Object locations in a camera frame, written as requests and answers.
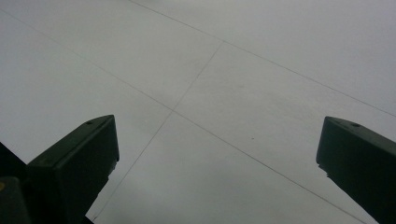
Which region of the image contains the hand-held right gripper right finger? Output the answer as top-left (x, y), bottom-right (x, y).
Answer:
top-left (316, 116), bottom-right (396, 224)

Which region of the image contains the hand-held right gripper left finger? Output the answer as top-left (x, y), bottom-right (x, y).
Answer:
top-left (26, 114), bottom-right (120, 224)

